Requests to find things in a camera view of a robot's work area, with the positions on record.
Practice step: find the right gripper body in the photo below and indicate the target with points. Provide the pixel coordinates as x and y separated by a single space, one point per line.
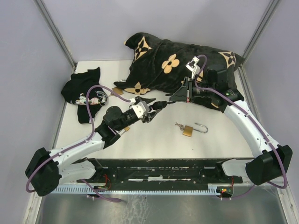
190 89

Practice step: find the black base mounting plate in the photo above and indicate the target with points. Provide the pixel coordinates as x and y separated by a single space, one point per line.
184 171

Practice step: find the black floral pillow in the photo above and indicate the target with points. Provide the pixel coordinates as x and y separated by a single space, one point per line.
160 64

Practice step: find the large brass padlock long shackle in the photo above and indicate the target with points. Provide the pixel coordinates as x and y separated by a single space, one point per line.
188 130

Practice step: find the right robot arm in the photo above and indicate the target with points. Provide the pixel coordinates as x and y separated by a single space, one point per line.
270 159

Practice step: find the black printed garment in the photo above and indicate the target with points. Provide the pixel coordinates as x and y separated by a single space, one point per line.
75 91

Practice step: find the black padlock shackle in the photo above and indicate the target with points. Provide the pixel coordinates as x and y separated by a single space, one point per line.
159 105

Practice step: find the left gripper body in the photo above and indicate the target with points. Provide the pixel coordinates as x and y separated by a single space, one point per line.
146 117

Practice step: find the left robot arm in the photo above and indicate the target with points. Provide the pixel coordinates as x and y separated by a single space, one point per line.
48 169

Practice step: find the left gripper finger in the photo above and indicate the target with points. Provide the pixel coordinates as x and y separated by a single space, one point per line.
153 114
146 100

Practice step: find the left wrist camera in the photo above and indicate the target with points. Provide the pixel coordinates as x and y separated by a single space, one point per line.
140 109

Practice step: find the slotted cable duct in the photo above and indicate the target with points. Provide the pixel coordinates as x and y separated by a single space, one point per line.
143 188

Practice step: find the brass padlock near pillow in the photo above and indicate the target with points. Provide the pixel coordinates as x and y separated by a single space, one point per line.
117 91

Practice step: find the silver keys of large padlock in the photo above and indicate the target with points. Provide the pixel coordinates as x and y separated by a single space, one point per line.
180 126

